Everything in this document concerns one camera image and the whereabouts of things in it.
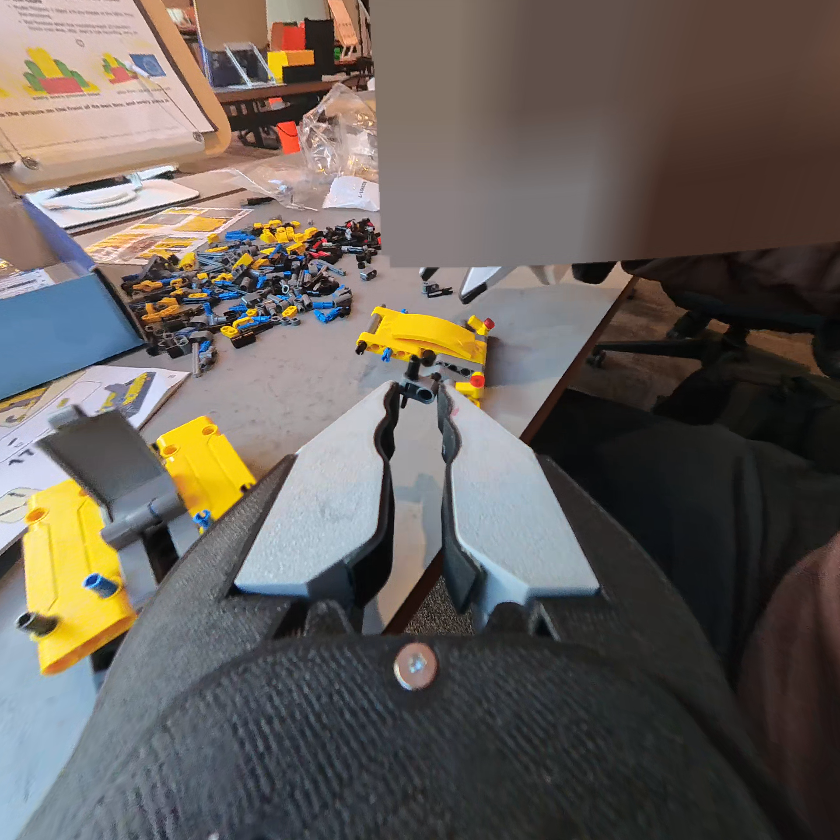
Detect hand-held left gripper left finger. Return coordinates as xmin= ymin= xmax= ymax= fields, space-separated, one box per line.
xmin=234 ymin=381 xmax=401 ymax=611

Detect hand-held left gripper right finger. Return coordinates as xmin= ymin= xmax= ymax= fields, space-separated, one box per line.
xmin=437 ymin=383 xmax=601 ymax=616

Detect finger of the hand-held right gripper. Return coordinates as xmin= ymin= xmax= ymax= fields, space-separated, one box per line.
xmin=459 ymin=266 xmax=521 ymax=306

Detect yellow curved brick assembly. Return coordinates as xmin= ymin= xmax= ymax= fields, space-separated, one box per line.
xmin=356 ymin=306 xmax=497 ymax=409

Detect person's legs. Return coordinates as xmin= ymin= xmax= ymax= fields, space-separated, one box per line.
xmin=525 ymin=367 xmax=840 ymax=723

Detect white labelled plastic bag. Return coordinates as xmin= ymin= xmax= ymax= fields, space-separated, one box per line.
xmin=323 ymin=174 xmax=382 ymax=212

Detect crumpled clear plastic bag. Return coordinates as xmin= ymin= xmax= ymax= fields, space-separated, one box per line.
xmin=298 ymin=82 xmax=380 ymax=185

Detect pile of loose brick parts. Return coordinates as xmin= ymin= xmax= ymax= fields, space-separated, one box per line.
xmin=121 ymin=217 xmax=383 ymax=378

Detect flat clear plastic bag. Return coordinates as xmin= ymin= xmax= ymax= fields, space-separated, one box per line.
xmin=217 ymin=161 xmax=336 ymax=211

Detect black office chair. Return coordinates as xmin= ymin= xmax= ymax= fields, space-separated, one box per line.
xmin=571 ymin=261 xmax=840 ymax=395

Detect yellow black brick chassis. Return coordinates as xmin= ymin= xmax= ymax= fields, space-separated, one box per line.
xmin=16 ymin=405 xmax=258 ymax=677

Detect open instruction booklet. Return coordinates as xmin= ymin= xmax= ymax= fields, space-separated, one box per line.
xmin=0 ymin=365 xmax=191 ymax=555

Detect dark background table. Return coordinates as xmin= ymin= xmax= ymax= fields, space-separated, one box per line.
xmin=213 ymin=75 xmax=376 ymax=132

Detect large black block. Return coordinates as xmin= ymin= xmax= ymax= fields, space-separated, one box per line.
xmin=282 ymin=18 xmax=337 ymax=83

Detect large yellow block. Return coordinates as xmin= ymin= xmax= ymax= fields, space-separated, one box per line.
xmin=268 ymin=49 xmax=316 ymax=83

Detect yellow printed leaflet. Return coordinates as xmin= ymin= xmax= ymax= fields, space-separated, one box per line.
xmin=84 ymin=206 xmax=253 ymax=265

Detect blue cardboard box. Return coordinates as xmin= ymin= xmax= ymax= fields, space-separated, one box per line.
xmin=0 ymin=197 xmax=147 ymax=401

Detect person's maroon garment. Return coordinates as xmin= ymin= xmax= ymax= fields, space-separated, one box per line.
xmin=735 ymin=532 xmax=840 ymax=840

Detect clear acrylic stand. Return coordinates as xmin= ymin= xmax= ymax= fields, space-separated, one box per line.
xmin=203 ymin=42 xmax=277 ymax=88

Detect beige document stand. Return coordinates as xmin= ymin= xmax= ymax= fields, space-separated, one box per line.
xmin=0 ymin=0 xmax=232 ymax=231

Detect printed instruction sheet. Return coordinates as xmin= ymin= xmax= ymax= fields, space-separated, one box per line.
xmin=0 ymin=0 xmax=217 ymax=165

